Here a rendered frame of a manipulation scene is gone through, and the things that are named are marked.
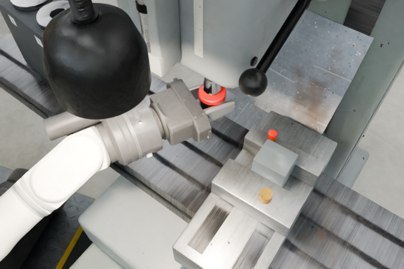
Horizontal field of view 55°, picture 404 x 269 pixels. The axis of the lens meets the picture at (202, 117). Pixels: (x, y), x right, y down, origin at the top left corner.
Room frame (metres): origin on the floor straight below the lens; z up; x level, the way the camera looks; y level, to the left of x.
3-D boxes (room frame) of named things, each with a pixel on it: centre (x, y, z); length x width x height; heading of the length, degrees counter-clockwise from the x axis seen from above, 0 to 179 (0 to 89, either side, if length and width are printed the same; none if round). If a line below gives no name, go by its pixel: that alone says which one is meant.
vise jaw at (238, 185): (0.30, -0.09, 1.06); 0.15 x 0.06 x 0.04; 56
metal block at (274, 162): (0.35, -0.13, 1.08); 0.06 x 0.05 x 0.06; 56
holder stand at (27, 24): (0.69, 0.33, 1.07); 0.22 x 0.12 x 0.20; 48
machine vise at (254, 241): (0.32, -0.11, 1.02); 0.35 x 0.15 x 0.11; 146
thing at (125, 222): (0.43, -0.01, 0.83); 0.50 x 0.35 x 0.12; 143
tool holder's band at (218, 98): (0.43, -0.02, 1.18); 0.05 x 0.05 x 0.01
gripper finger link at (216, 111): (0.40, -0.03, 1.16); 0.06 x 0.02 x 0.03; 118
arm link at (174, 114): (0.39, 0.07, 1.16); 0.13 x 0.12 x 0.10; 28
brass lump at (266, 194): (0.29, -0.11, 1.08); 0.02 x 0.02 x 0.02
